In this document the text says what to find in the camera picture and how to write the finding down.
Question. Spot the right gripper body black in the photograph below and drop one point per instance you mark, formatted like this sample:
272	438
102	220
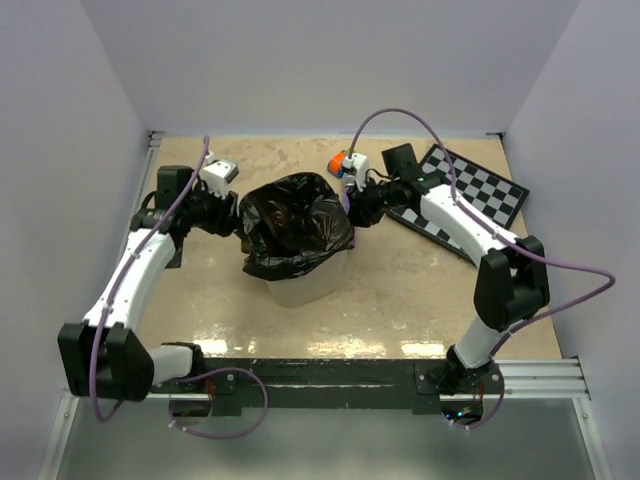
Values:
372	202

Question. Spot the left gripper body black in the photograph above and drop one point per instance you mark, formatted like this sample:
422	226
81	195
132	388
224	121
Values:
210	212

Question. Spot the black trash bag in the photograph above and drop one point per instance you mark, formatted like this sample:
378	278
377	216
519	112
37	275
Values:
291	226

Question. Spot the beige plastic trash bin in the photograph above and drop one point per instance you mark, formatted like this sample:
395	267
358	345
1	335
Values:
317	283

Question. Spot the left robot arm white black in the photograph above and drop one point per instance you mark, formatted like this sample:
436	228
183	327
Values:
102	354

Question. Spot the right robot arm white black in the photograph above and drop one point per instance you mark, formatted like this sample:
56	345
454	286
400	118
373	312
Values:
512	282

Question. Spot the purple glitter microphone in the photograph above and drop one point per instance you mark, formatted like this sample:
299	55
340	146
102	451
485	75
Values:
346	206

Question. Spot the colourful toy car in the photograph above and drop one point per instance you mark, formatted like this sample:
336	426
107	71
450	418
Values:
335	164

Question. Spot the small black block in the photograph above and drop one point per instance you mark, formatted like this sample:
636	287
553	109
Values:
176	260

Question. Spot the black white chessboard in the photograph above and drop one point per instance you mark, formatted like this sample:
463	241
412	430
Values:
497	197

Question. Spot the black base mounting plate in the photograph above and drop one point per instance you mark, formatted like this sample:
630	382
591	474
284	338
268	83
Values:
416	385

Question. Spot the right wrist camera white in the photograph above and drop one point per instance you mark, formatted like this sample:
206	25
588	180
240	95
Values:
355	168

